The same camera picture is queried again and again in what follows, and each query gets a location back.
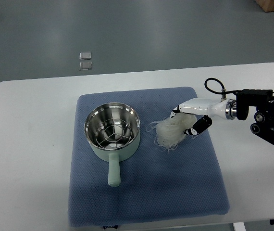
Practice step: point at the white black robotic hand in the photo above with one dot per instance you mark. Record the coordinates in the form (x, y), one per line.
(225, 109)

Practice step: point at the white vermicelli noodle nest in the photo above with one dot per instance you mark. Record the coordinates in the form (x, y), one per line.
(170, 132)

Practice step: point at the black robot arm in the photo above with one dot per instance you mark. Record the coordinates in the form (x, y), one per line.
(263, 101)

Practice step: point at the mint green steel pot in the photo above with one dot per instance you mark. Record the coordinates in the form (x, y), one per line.
(113, 156)

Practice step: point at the white table leg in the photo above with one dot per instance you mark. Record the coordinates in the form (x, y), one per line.
(239, 226)

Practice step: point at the upper metal floor plate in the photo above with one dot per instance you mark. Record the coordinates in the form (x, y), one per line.
(86, 55)

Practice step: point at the wire steaming rack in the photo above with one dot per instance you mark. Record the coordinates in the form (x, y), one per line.
(113, 134)

